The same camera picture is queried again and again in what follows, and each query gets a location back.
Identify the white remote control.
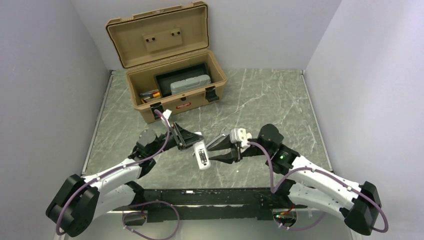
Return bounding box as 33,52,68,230
193,139,211,171

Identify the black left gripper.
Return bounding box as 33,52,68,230
149,122,204,158

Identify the silver combination wrench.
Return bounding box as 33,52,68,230
205,127,229,149

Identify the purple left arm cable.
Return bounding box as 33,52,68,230
54,110,173,237

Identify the grey plastic bit case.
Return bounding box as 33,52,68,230
170,74,211,95

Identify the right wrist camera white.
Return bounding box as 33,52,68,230
229,128,252,149

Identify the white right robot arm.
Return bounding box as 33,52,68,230
206,123,389,236

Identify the tan plastic toolbox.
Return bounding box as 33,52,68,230
105,1,228,123

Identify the black AAA battery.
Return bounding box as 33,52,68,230
197,149,204,166
203,149,208,166

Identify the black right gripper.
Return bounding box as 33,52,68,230
208,134,272,165

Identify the black tray in toolbox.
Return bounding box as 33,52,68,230
153,62,210,98

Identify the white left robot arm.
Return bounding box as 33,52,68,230
45,122,204,237

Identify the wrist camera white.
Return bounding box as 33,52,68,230
229,128,252,149
160,109,172,128

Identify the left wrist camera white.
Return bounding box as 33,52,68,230
160,109,172,128

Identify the orange handled tool in toolbox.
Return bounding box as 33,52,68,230
138,90,161,104

